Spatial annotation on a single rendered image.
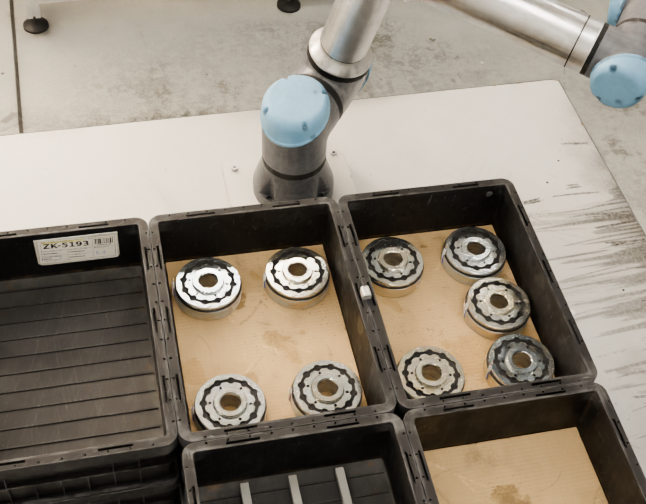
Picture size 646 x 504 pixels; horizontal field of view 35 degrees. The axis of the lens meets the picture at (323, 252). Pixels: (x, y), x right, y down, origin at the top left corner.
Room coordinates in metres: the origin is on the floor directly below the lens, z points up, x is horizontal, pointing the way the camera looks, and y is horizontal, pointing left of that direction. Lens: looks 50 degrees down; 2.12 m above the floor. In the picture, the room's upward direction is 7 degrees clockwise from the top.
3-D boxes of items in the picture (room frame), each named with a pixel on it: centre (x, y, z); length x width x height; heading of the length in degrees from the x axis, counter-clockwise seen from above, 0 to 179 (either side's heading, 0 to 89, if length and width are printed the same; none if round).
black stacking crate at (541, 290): (0.96, -0.21, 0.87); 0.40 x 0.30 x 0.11; 18
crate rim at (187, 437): (0.87, 0.07, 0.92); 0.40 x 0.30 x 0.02; 18
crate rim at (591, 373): (0.96, -0.21, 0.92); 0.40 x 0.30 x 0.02; 18
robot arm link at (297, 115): (1.29, 0.07, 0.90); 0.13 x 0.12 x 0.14; 159
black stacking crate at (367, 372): (0.87, 0.07, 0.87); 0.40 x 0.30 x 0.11; 18
